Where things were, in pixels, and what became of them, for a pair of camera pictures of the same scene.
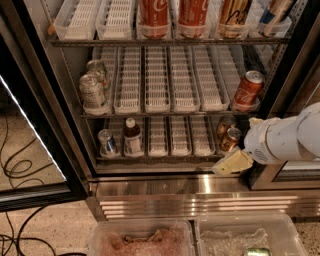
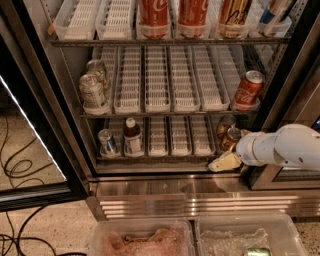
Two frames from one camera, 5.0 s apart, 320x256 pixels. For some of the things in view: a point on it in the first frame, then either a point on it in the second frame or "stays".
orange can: (228, 142) stays
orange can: (225, 123) stays
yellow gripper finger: (253, 121) to (245, 132)
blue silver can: (106, 143) stays
